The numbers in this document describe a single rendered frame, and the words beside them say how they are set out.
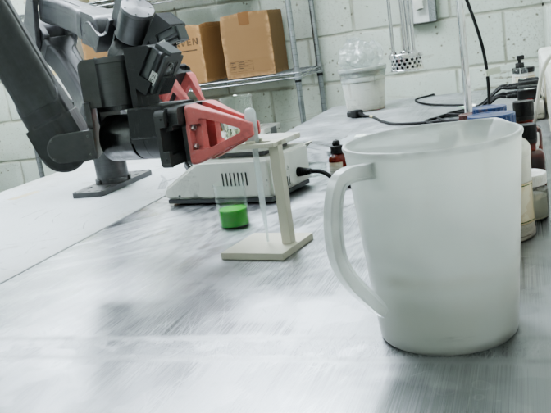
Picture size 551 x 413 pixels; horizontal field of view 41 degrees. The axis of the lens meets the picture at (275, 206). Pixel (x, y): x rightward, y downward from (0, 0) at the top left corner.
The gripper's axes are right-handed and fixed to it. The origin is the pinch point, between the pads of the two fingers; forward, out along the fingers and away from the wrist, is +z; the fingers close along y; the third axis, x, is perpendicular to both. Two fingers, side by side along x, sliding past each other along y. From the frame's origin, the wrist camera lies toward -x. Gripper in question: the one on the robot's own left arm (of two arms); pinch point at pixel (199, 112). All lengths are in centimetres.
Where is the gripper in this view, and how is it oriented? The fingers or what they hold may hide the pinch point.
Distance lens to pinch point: 126.5
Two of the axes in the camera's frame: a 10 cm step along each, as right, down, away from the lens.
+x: -4.4, 7.5, 5.0
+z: 7.5, 6.1, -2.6
